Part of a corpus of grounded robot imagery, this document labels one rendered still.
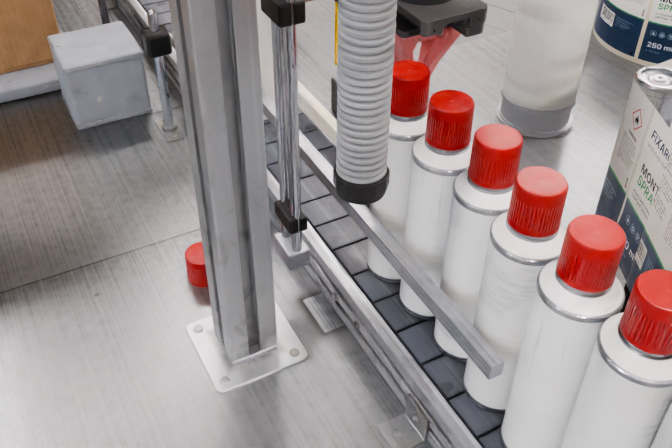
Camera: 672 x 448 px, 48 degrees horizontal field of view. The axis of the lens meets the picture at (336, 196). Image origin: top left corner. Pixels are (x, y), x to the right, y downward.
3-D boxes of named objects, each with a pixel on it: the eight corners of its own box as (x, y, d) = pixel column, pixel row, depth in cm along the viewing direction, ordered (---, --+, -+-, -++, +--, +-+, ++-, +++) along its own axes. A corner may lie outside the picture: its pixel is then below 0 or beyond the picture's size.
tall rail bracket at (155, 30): (216, 124, 98) (203, 4, 87) (162, 138, 95) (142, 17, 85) (208, 112, 100) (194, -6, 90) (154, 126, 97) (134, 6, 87)
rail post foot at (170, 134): (186, 139, 95) (185, 133, 95) (165, 144, 94) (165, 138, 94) (173, 117, 99) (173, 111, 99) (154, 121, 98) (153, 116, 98)
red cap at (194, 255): (220, 261, 78) (217, 237, 76) (223, 285, 75) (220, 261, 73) (187, 266, 77) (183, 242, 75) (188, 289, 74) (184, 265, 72)
